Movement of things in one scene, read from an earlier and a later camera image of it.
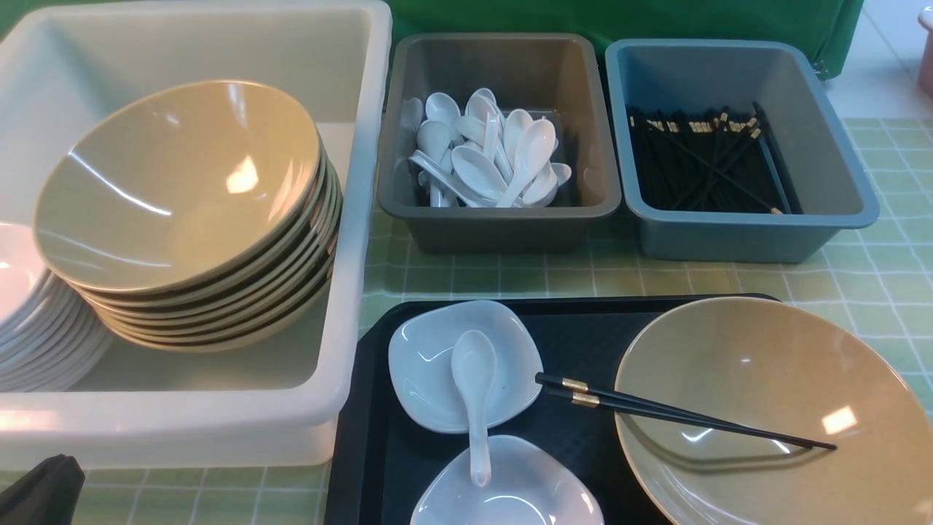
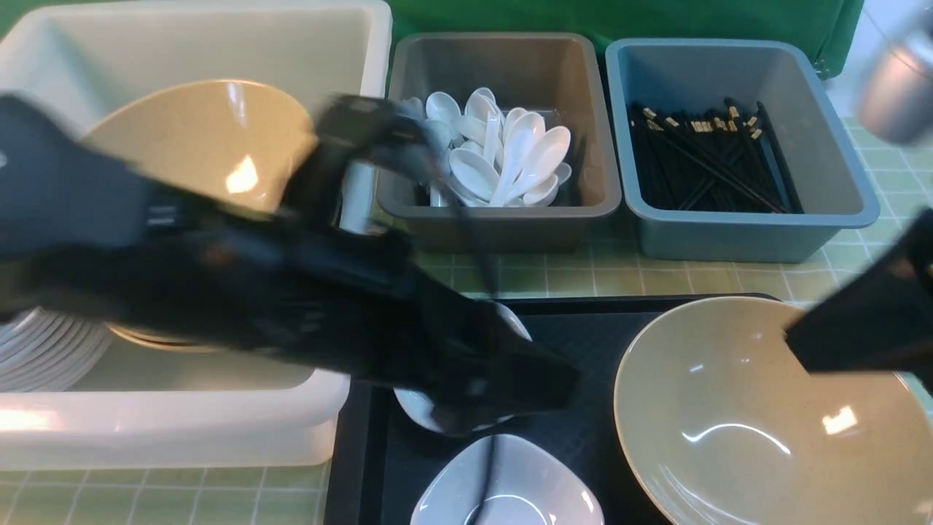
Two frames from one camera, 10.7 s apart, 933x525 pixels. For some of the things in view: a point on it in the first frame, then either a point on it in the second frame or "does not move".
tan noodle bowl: [789, 367] does not move
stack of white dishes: [52, 337] does not move
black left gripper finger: [46, 494] -> [509, 375]
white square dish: [529, 484] does not move
